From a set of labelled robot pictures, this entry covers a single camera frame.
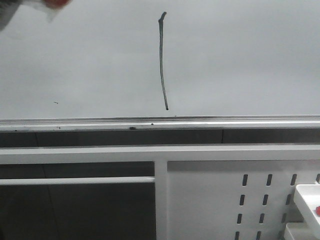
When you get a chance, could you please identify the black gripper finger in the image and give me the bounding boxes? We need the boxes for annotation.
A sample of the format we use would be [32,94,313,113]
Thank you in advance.
[0,0,23,32]

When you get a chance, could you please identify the red round magnet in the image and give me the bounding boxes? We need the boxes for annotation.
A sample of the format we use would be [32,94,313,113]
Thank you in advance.
[39,0,72,23]

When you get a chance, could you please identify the large whiteboard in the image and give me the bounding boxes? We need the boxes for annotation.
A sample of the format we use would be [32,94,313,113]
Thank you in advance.
[0,0,320,131]

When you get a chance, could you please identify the white perforated pegboard panel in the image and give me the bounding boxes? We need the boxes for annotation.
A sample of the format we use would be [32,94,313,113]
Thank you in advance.
[168,160,320,240]

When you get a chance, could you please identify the white plastic tray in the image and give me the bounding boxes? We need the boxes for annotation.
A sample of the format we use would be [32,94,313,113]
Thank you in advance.
[284,222,316,240]
[293,184,320,240]

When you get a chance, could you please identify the lower white plastic tray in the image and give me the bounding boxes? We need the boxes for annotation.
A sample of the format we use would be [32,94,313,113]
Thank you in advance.
[284,222,316,240]

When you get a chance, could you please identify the small red object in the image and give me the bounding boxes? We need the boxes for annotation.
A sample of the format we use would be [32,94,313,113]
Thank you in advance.
[315,206,320,216]

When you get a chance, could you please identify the white metal rack frame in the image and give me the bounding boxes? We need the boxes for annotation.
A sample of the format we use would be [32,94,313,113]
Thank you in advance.
[0,144,320,240]

